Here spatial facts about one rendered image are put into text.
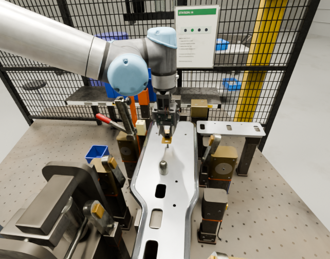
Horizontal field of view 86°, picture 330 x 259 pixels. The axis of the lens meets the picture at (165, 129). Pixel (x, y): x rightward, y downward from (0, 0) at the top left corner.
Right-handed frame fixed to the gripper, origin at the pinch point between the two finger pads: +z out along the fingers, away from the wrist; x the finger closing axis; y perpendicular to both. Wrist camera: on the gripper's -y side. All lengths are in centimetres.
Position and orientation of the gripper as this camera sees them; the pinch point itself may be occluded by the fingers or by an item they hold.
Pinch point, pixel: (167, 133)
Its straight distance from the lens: 67.7
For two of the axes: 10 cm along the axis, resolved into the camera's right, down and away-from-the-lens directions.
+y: -1.2, 6.0, -7.9
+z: 0.4, 8.0, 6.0
